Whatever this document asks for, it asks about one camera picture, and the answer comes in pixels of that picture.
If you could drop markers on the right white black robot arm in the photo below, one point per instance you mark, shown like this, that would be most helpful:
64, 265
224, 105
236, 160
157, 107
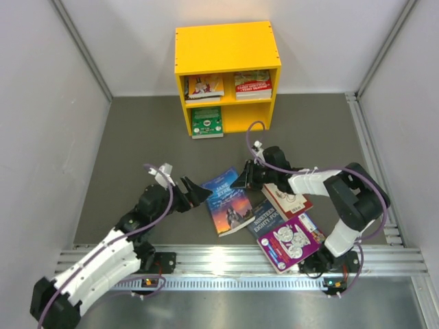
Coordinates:
356, 197

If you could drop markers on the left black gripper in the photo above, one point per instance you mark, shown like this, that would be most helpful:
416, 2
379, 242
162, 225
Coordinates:
197, 195

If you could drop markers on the slotted cable duct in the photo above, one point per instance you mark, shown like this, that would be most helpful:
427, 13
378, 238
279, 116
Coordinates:
249, 283

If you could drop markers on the black treehouse book in shelf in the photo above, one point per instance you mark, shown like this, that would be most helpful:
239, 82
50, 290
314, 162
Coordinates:
202, 100

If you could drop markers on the purple 117-Storey Treehouse book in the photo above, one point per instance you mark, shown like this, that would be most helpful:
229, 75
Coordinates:
291, 243

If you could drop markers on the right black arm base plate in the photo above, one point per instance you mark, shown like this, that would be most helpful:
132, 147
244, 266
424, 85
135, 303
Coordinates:
321, 263

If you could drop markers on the cream red-edged book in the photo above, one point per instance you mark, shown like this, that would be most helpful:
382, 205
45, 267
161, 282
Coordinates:
287, 205

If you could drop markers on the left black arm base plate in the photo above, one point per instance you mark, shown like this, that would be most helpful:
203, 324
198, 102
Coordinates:
161, 263

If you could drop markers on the Roald Dahl Charlie book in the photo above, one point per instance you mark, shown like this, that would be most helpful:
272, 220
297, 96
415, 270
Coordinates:
206, 85

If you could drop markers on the green treehouse book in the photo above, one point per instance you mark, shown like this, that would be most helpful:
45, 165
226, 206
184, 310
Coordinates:
206, 122

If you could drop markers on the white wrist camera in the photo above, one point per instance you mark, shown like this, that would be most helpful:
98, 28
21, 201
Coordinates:
257, 152
162, 175

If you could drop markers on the dark blue Nineteen Eighty-Four book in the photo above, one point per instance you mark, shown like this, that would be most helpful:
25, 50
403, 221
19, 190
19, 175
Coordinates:
267, 218

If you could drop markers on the blue Jane Eyre book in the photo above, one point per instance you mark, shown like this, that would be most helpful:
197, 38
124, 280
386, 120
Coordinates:
230, 208

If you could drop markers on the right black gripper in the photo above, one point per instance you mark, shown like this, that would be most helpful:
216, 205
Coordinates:
247, 179

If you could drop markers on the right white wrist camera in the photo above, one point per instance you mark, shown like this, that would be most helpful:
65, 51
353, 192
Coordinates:
257, 152

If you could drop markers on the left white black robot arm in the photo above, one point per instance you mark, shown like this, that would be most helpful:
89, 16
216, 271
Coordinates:
61, 302

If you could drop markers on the yellow wooden shelf cabinet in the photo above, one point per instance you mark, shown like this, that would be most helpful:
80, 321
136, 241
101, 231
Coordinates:
227, 49

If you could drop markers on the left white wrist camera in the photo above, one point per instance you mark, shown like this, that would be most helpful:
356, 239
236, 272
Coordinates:
162, 175

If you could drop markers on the red 13-Storey Treehouse book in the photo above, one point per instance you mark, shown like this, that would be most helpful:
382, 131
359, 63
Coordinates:
256, 81

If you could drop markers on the aluminium mounting rail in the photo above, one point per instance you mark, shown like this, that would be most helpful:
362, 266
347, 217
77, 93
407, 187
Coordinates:
235, 260

